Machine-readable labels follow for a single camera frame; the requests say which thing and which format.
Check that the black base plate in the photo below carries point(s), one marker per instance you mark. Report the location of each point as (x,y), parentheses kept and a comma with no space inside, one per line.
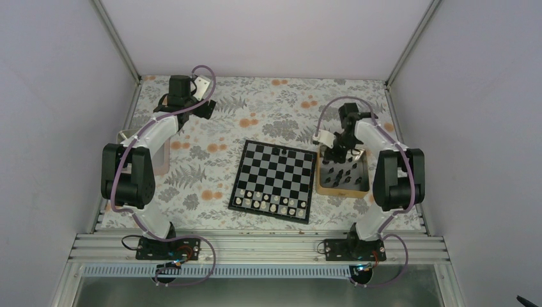
(179,250)
(342,250)

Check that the wooden tray with metal bottom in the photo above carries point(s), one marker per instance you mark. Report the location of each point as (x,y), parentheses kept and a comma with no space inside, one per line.
(349,179)

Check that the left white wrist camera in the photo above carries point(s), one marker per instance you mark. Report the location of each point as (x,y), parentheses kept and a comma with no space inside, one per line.
(201,85)

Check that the floral patterned table mat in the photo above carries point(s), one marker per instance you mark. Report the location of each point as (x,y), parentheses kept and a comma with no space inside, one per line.
(195,192)

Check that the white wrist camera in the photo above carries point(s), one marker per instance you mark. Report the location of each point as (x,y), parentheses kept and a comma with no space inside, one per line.
(325,138)
(201,85)

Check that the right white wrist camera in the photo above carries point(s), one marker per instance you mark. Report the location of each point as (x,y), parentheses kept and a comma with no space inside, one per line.
(325,138)

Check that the aluminium rail frame front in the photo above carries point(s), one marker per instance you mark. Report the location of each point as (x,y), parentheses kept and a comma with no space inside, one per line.
(263,248)

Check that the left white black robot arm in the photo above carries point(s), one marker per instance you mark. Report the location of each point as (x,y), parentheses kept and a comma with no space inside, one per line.
(127,178)

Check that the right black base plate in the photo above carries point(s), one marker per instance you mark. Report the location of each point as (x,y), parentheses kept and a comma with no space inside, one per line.
(342,250)

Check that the white chess pieces row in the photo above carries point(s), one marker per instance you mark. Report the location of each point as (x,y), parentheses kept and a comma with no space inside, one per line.
(285,204)

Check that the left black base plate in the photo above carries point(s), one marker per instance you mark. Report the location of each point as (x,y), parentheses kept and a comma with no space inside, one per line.
(179,250)

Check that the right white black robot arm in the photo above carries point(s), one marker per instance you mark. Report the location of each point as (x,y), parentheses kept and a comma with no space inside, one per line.
(399,180)

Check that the black white chess board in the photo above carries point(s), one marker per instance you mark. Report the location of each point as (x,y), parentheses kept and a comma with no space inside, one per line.
(261,170)

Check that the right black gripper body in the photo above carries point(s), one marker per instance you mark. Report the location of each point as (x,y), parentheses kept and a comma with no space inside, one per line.
(349,142)

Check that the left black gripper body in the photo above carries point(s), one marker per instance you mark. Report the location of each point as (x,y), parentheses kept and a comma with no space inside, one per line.
(201,113)

